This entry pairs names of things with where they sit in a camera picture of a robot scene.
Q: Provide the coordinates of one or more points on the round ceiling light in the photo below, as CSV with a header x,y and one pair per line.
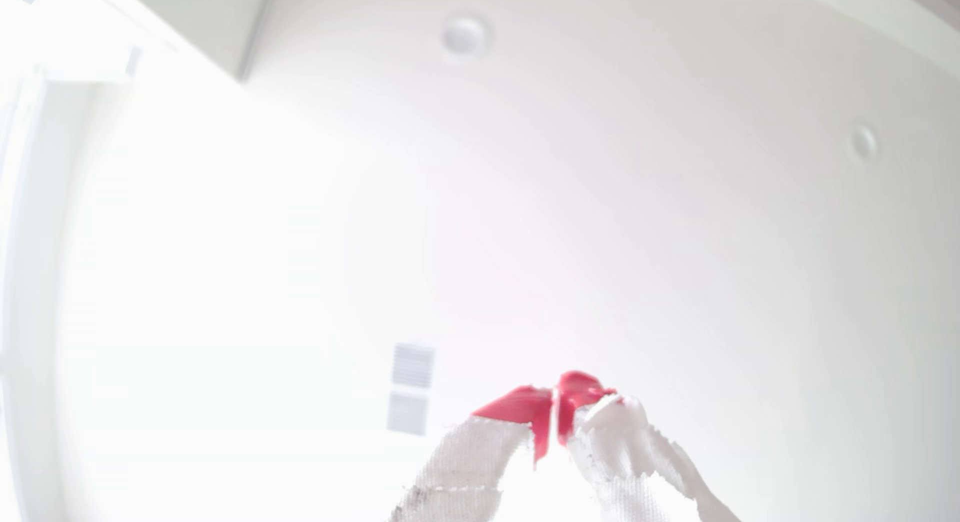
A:
x,y
465,34
864,141

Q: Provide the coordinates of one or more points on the slatted ceiling vent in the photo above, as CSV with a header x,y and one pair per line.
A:
x,y
412,365

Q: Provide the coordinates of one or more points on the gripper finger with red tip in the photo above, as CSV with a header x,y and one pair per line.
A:
x,y
622,447
480,454

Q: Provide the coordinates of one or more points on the plain ceiling panel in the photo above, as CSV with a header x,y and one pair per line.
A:
x,y
407,413

